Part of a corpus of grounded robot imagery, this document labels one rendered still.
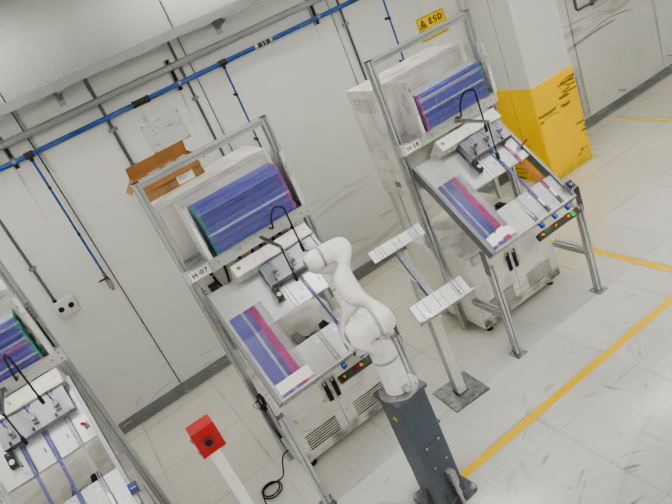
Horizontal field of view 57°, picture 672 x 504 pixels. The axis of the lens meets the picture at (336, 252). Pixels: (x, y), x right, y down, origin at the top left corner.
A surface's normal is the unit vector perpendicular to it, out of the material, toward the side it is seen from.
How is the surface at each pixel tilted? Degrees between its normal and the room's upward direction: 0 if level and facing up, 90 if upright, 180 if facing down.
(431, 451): 90
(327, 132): 90
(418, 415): 90
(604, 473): 0
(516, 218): 45
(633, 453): 0
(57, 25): 90
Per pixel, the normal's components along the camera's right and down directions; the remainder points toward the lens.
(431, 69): 0.47, 0.20
